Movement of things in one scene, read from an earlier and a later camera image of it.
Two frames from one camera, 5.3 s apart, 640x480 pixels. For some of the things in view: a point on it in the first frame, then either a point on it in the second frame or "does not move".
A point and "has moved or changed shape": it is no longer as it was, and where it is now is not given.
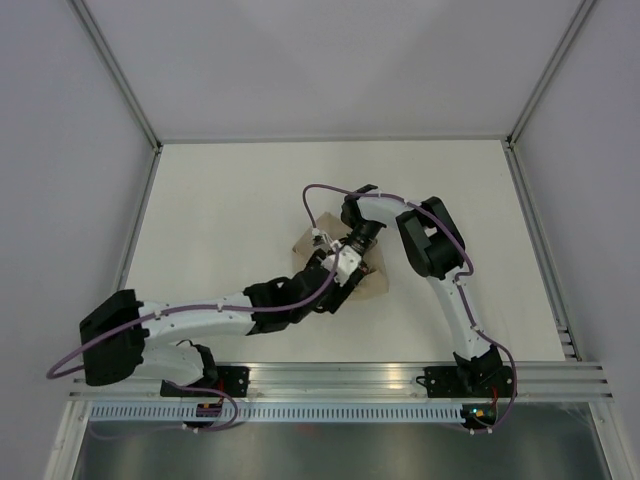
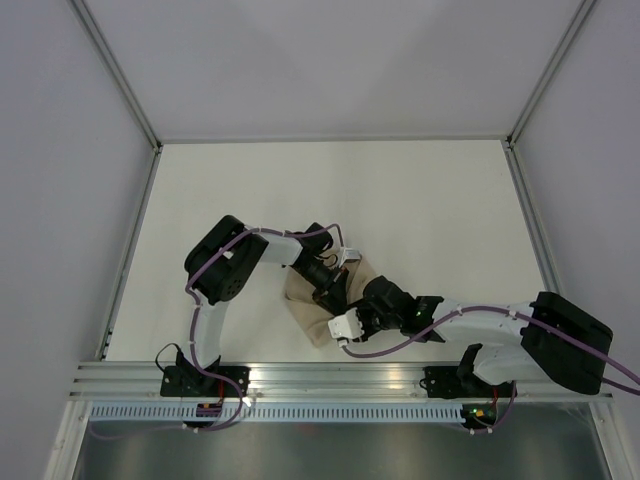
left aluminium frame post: x=115 y=71 does not move
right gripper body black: x=363 y=231 → x=372 y=321
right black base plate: x=468 y=382 does not move
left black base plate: x=231 y=380 does not move
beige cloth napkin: x=374 y=282 has moved or changed shape
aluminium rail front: x=374 y=382 does not move
